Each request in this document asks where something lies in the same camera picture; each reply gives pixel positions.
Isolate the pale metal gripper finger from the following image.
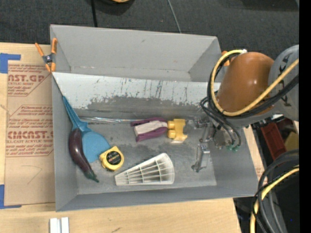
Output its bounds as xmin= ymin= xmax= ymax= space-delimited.
xmin=191 ymin=143 xmax=211 ymax=173
xmin=193 ymin=117 xmax=213 ymax=143

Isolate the yellow plastic toy block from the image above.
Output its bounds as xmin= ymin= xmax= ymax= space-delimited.
xmin=167 ymin=118 xmax=189 ymax=143

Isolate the white ribbed plastic wedge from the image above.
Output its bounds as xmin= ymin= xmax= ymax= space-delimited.
xmin=114 ymin=152 xmax=176 ymax=186

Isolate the purple and white stapler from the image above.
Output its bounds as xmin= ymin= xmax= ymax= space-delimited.
xmin=130 ymin=116 xmax=169 ymax=143

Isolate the yellow tape measure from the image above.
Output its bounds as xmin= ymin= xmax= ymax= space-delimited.
xmin=99 ymin=145 xmax=125 ymax=172

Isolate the grey metal bin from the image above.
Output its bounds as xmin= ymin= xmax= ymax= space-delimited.
xmin=50 ymin=24 xmax=259 ymax=212

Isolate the clear plastic tube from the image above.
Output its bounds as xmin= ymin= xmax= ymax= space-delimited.
xmin=79 ymin=116 xmax=137 ymax=124

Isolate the blue plastic spatula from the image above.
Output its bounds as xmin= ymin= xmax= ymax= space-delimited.
xmin=62 ymin=95 xmax=112 ymax=164

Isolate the purple toy eggplant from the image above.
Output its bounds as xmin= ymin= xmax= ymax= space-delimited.
xmin=68 ymin=128 xmax=100 ymax=183

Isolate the brown cardboard board red print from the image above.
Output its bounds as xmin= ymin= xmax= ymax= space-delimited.
xmin=0 ymin=42 xmax=57 ymax=209

